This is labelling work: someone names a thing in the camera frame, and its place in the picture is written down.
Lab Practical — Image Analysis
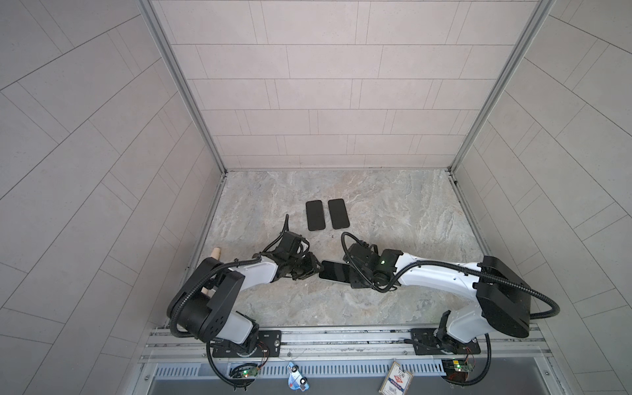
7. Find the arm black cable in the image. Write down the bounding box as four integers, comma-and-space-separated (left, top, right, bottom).
341, 231, 561, 321
166, 213, 290, 388

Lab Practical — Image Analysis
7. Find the left circuit board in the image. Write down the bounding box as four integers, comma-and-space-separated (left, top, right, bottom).
230, 363, 260, 380

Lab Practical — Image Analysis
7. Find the red white card tag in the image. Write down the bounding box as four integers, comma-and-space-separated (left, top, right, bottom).
379, 361, 413, 395

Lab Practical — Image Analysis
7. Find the right circuit board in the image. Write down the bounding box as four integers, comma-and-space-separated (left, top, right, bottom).
442, 359, 476, 382

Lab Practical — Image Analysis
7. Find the black phone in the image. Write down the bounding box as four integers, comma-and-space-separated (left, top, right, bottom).
319, 261, 351, 284

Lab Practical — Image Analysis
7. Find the circuit board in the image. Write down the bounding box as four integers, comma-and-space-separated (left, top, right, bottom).
442, 359, 476, 382
230, 363, 260, 380

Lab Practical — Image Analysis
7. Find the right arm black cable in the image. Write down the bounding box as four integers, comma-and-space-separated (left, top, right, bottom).
341, 231, 561, 321

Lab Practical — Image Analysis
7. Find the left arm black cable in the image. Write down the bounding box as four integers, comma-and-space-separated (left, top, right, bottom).
166, 213, 290, 388

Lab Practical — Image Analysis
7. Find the aluminium left corner post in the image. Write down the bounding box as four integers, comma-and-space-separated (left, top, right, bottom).
138, 0, 227, 175

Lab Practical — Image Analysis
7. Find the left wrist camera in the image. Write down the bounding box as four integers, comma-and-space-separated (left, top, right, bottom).
275, 231, 310, 255

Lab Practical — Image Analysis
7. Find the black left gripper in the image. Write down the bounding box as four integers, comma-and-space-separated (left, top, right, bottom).
285, 252, 326, 280

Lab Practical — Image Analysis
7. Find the blue white sticker tag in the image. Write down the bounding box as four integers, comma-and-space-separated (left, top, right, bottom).
287, 362, 309, 392

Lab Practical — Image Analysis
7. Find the wooden roller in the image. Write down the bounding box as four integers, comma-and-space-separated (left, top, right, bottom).
210, 247, 221, 260

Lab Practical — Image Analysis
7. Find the aluminium corner post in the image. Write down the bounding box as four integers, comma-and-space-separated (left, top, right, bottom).
448, 0, 556, 175
138, 0, 227, 175

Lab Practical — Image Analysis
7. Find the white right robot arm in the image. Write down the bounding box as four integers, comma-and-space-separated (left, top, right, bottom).
343, 243, 531, 343

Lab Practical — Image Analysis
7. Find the purple-edged phone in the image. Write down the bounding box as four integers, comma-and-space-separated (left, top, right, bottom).
305, 200, 326, 231
328, 198, 350, 230

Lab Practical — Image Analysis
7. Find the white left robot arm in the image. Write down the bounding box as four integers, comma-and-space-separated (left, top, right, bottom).
167, 252, 324, 345

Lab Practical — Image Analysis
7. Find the aluminium right corner post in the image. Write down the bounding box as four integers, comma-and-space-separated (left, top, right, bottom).
448, 0, 556, 175

